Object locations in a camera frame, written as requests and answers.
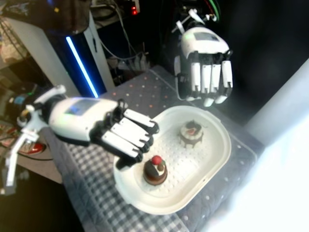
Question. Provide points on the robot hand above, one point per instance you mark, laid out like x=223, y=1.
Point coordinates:
x=72, y=120
x=205, y=43

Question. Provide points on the black cake with white cream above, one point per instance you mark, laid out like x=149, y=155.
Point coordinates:
x=190, y=140

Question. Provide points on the brown cake with red cherry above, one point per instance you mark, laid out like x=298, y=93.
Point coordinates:
x=154, y=174

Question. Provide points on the white oval tray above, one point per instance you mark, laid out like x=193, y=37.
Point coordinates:
x=176, y=174

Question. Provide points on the red round object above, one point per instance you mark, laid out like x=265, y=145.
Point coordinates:
x=33, y=148

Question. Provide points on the computer tower with blue light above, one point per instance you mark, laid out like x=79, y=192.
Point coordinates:
x=77, y=53

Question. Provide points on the grey checked quilt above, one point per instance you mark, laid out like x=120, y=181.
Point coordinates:
x=96, y=193

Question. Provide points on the black device with red light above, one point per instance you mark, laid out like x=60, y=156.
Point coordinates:
x=133, y=8

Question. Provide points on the white board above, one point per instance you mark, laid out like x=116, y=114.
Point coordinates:
x=277, y=169

